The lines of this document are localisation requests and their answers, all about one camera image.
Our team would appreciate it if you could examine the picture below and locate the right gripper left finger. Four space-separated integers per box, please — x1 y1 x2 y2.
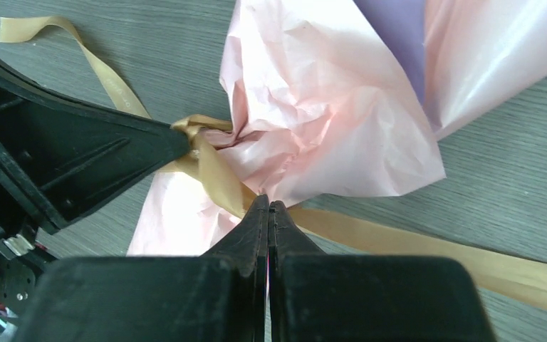
14 195 269 341

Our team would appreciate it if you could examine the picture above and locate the pink flower bouquet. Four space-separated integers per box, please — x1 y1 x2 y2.
128 1 547 256

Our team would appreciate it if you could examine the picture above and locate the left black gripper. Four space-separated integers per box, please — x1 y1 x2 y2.
0 59 189 341

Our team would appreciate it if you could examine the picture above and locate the tan ribbon bow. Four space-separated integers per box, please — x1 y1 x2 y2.
0 16 547 318

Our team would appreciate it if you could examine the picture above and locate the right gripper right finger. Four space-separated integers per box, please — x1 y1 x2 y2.
269 201 496 341

